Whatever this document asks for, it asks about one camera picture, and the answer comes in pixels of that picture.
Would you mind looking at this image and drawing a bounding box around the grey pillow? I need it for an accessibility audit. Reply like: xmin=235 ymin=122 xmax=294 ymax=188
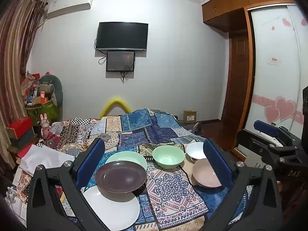
xmin=40 ymin=74 xmax=63 ymax=107

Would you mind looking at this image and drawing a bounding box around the striped brown curtain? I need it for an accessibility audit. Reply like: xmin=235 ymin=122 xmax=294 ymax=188
xmin=0 ymin=0 xmax=47 ymax=150

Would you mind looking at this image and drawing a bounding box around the green bowl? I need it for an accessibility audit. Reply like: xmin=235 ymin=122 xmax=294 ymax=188
xmin=152 ymin=146 xmax=186 ymax=168

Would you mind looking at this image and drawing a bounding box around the white plate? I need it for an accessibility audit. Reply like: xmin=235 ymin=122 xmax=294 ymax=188
xmin=82 ymin=185 xmax=140 ymax=231

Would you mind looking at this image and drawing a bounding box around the patchwork blanket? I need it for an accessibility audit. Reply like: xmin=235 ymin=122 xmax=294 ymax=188
xmin=12 ymin=108 xmax=255 ymax=231

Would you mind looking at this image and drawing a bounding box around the pile of colourful boxes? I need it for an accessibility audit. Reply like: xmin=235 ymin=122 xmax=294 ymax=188
xmin=20 ymin=71 xmax=52 ymax=106

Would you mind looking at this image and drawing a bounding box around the pink bunny toy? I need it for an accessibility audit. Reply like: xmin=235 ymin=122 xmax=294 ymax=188
xmin=40 ymin=114 xmax=52 ymax=137

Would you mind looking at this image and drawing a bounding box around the white bowl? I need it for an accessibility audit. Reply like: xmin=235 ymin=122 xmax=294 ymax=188
xmin=186 ymin=141 xmax=208 ymax=160

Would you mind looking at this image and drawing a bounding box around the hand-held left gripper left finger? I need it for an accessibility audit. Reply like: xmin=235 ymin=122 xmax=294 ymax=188
xmin=26 ymin=138 xmax=113 ymax=231

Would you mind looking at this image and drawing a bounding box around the pile of papers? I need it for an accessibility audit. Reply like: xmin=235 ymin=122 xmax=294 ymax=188
xmin=5 ymin=168 xmax=30 ymax=224

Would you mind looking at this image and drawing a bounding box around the brown plate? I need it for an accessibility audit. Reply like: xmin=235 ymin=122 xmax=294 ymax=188
xmin=95 ymin=161 xmax=148 ymax=194

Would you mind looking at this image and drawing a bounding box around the pink folder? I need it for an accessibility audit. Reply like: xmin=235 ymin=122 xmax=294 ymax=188
xmin=16 ymin=144 xmax=36 ymax=160

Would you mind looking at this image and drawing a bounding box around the wooden overhead cabinet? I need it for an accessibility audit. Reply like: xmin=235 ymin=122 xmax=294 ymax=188
xmin=202 ymin=0 xmax=295 ymax=32

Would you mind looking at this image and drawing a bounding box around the white wardrobe sliding door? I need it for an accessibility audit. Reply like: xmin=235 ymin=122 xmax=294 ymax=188
xmin=234 ymin=3 xmax=308 ymax=159

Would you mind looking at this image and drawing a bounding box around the small black monitor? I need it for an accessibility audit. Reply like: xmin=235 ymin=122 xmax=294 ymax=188
xmin=106 ymin=50 xmax=135 ymax=72

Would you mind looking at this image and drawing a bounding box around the cardboard box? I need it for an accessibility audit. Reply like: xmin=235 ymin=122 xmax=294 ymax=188
xmin=183 ymin=110 xmax=197 ymax=124

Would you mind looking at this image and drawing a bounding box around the black wall television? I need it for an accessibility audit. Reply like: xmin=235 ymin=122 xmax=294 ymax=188
xmin=95 ymin=22 xmax=148 ymax=52

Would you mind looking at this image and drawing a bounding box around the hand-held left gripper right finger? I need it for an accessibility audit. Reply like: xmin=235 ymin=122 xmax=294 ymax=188
xmin=203 ymin=138 xmax=283 ymax=231

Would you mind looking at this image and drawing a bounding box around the red box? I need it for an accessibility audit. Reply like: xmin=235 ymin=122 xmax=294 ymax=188
xmin=6 ymin=117 xmax=33 ymax=139
xmin=11 ymin=127 xmax=39 ymax=150

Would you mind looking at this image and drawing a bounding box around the white air conditioner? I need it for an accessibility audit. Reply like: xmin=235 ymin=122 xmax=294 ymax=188
xmin=46 ymin=0 xmax=94 ymax=13

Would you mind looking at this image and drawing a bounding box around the green plate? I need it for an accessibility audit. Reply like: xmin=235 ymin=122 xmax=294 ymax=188
xmin=105 ymin=151 xmax=148 ymax=174

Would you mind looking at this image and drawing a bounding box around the brown wooden door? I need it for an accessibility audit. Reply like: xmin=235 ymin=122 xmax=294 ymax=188
xmin=220 ymin=30 xmax=251 ymax=150

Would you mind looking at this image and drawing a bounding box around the white folded cloth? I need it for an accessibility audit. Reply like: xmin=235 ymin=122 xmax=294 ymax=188
xmin=19 ymin=144 xmax=75 ymax=177

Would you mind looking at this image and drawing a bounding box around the pink bowl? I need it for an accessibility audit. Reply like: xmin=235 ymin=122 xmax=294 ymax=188
xmin=191 ymin=158 xmax=223 ymax=188

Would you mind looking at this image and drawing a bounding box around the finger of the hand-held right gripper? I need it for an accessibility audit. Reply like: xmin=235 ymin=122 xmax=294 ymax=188
xmin=253 ymin=120 xmax=302 ymax=148
xmin=236 ymin=129 xmax=299 ymax=164

